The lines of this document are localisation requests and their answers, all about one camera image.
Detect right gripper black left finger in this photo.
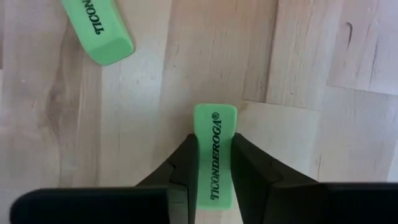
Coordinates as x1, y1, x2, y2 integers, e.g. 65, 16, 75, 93
135, 133, 200, 224

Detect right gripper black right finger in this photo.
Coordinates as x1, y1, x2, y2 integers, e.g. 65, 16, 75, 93
231, 133, 323, 224

